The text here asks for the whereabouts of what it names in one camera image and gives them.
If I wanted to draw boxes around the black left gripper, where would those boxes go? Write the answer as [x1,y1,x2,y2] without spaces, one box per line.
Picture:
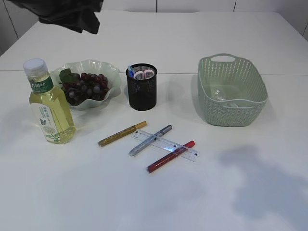
[11,0,103,34]

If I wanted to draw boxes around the purple artificial grape bunch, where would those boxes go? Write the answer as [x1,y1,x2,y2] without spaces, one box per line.
[59,68,110,106]

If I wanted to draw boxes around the pink scissors with cover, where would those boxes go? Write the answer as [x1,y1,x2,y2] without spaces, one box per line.
[133,69,155,80]

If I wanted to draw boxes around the yellow tea drink bottle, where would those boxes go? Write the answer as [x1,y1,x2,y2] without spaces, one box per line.
[23,58,76,144]

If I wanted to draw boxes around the clear plastic sheet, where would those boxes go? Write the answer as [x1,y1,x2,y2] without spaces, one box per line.
[211,86,239,101]

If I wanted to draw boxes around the clear plastic ruler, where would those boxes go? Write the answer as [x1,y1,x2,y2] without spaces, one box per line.
[132,129,199,162]

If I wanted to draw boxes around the blue scissors with cover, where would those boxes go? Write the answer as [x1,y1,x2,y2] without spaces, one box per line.
[128,65,135,78]

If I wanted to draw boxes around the green wavy glass plate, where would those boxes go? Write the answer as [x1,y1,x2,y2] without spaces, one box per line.
[51,59,121,110]

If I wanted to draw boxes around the black mesh pen holder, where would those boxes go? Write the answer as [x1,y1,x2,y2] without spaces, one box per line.
[126,63,157,111]

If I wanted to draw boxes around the gold glitter pen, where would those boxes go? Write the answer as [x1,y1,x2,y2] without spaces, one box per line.
[98,121,147,147]

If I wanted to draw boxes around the silver glitter pen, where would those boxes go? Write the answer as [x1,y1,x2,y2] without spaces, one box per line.
[128,125,173,156]

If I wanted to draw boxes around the red glitter pen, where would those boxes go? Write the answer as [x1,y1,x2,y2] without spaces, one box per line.
[147,141,195,173]

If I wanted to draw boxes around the green plastic woven basket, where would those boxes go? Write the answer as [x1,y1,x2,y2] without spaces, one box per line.
[197,53,268,127]

